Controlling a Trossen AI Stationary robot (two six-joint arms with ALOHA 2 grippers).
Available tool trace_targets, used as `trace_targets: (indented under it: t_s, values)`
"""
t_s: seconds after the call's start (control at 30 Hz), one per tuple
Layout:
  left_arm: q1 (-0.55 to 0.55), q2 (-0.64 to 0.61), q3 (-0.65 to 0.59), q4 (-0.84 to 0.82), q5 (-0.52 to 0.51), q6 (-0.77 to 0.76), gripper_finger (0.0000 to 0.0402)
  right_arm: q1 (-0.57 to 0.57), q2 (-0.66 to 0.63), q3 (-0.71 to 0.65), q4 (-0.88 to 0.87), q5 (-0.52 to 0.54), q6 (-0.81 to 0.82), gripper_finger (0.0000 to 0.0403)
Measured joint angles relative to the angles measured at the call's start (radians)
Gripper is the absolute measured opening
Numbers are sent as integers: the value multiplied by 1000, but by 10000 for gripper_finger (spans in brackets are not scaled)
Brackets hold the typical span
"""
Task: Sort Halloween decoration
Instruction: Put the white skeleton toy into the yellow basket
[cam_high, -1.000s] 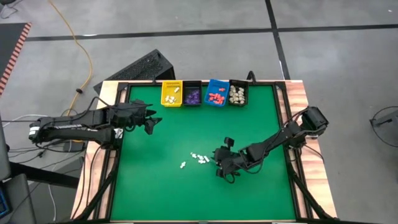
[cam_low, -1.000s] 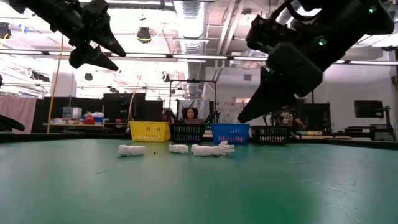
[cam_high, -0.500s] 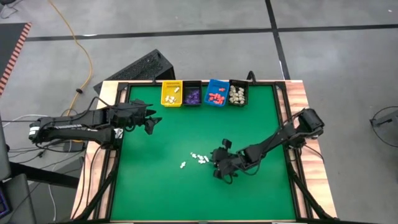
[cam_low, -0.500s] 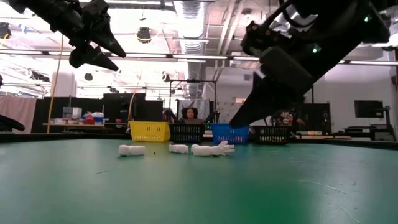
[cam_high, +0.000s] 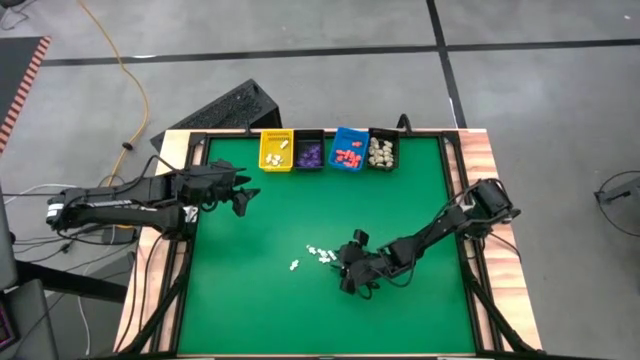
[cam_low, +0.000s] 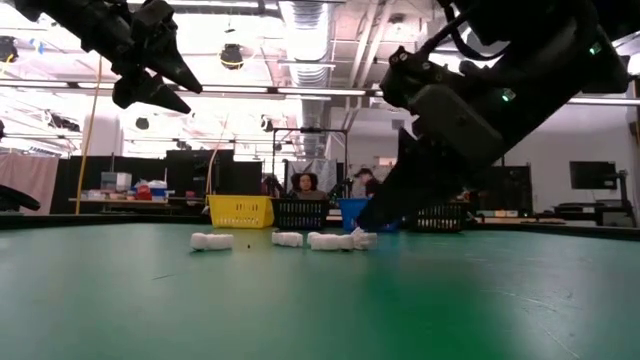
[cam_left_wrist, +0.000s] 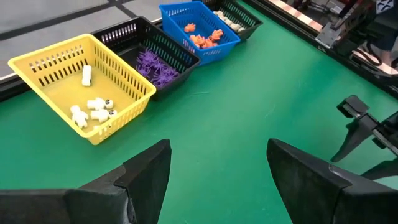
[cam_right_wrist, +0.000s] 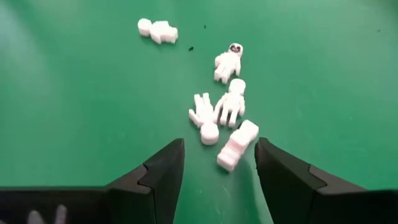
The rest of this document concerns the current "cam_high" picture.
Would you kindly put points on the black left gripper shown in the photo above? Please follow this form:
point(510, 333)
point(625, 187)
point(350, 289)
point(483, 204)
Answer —
point(212, 182)

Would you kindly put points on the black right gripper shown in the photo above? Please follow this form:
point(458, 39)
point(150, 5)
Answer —
point(360, 267)

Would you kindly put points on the yellow plastic basket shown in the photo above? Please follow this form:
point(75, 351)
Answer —
point(276, 135)

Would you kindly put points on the black plastic basket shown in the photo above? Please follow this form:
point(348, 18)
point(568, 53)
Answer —
point(384, 132)
point(309, 135)

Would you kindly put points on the blue plastic basket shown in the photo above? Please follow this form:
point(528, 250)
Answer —
point(344, 137)

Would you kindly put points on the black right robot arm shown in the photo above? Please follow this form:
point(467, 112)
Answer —
point(430, 235)

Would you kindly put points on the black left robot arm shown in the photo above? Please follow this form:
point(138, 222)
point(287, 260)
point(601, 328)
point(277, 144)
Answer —
point(125, 215)

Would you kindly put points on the black perforated case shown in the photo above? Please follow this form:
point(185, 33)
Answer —
point(225, 110)

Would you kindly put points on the black floor beam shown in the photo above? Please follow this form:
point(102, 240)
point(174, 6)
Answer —
point(75, 282)

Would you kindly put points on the grey equipment cart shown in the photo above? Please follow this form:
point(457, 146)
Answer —
point(35, 320)

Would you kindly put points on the black orange-edged floor mat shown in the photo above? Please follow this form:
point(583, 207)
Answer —
point(15, 75)

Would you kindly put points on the small lit screen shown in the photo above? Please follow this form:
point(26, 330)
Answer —
point(6, 330)

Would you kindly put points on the grey stand leg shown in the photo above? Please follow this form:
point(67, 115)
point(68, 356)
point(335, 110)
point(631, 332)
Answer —
point(622, 190)

